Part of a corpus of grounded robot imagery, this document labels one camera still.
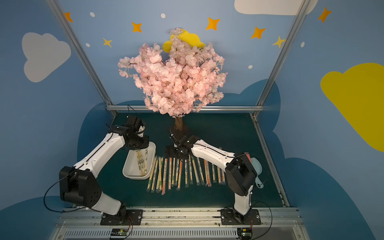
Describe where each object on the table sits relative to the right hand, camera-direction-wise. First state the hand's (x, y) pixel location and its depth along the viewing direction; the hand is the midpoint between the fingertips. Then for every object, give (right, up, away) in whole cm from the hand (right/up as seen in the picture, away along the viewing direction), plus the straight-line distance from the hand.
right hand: (172, 153), depth 85 cm
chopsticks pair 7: (+24, -16, +2) cm, 29 cm away
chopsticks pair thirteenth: (-11, -14, +4) cm, 18 cm away
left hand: (-15, +6, +1) cm, 16 cm away
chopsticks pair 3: (+4, -13, +5) cm, 15 cm away
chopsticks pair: (0, -12, +6) cm, 13 cm away
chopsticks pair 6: (+21, -16, +3) cm, 26 cm away
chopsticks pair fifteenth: (-18, -6, +7) cm, 20 cm away
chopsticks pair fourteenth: (-14, -20, -1) cm, 24 cm away
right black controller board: (+38, -37, -12) cm, 55 cm away
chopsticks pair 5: (+13, -12, +6) cm, 19 cm away
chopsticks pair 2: (+2, -12, +6) cm, 13 cm away
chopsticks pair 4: (+10, -11, +6) cm, 16 cm away
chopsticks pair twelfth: (-8, -13, +4) cm, 16 cm away
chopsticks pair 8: (+28, -14, +5) cm, 32 cm away
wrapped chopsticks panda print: (-21, -5, +11) cm, 24 cm away
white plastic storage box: (-27, -11, +7) cm, 30 cm away
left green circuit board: (-24, -36, -13) cm, 45 cm away
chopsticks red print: (-5, -15, +3) cm, 16 cm away
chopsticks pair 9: (+30, -15, +3) cm, 34 cm away
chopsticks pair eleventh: (-2, -11, +6) cm, 13 cm away
